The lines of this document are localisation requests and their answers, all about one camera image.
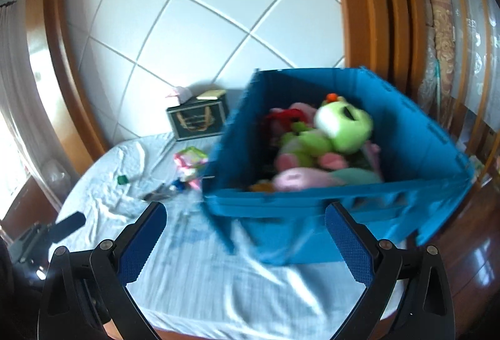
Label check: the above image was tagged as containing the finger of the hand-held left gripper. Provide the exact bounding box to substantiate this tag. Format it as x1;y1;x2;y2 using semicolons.
51;212;87;245

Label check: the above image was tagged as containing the pink plush toy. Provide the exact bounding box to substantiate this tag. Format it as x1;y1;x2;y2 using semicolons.
275;151;344;172

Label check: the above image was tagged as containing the green frog plush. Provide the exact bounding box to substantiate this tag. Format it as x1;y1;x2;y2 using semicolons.
279;98;374;169

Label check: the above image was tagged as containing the pink tissue pack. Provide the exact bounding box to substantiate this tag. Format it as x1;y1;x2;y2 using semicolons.
166;86;192;104

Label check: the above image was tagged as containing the white padded headboard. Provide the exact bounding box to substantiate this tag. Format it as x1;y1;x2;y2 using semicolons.
62;0;346;145

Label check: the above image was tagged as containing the wooden bed frame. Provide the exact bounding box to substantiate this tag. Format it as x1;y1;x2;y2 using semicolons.
21;0;112;176

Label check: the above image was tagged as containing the pink pig plush red dress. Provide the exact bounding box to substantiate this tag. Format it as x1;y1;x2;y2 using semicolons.
266;102;319;137

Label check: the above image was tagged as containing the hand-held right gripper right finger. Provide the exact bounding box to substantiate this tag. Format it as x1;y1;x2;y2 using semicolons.
325;201;456;340

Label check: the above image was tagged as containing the white bed sheet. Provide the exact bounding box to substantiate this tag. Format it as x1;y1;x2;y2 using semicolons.
47;131;391;321

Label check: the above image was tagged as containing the white window curtain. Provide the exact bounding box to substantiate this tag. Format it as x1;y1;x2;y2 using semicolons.
0;0;51;200

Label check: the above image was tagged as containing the blue plastic storage bin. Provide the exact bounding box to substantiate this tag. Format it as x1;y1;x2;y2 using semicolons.
201;66;477;266

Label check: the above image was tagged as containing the dark flat toy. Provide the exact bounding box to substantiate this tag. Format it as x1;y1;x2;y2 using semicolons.
142;185;176;202

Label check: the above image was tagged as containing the rolled patterned rug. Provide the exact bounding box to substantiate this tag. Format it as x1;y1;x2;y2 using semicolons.
424;0;458;106

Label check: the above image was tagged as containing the pink green toy package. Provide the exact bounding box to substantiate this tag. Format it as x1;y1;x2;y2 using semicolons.
174;146;209;190

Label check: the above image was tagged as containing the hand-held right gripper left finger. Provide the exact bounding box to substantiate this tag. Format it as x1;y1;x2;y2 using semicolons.
38;201;167;340

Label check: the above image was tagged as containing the patterned sheer curtain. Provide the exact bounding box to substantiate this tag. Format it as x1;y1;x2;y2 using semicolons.
449;0;500;122

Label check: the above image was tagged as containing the beige flat box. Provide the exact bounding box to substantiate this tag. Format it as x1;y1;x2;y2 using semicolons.
195;89;227;101

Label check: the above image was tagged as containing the pink pig plush blue shirt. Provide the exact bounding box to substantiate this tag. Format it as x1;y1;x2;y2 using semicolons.
272;167;385;192

